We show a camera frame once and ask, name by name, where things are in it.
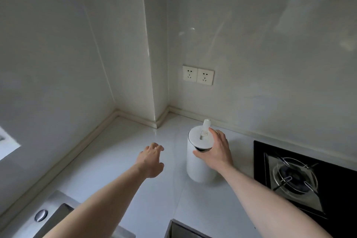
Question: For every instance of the person's right hand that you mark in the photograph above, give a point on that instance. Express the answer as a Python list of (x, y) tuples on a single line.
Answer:
[(220, 154)]

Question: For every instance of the person's left hand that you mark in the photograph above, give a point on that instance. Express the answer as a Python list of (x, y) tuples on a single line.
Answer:
[(149, 162)]

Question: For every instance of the white electric kettle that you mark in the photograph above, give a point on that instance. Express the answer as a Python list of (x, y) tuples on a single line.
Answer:
[(196, 168)]

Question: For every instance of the person's left forearm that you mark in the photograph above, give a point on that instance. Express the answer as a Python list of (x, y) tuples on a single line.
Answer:
[(97, 207)]

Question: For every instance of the person's right forearm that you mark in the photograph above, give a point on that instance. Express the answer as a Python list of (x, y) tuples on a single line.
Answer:
[(267, 207)]

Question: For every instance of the white kitchen countertop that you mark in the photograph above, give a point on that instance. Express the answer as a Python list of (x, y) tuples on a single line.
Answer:
[(167, 198)]

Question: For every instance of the stainless steel sink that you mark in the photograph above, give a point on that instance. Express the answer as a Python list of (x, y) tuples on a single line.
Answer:
[(57, 215)]

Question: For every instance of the round metal sink cap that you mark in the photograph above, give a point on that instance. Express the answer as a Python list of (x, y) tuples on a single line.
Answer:
[(41, 215)]

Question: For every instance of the black glass gas stove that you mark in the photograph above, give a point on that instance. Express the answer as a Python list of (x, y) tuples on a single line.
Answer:
[(340, 190)]

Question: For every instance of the window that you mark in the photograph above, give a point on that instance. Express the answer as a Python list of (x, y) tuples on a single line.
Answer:
[(7, 145)]

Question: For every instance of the white wall socket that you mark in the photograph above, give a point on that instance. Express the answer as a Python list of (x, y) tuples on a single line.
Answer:
[(205, 77), (190, 73)]

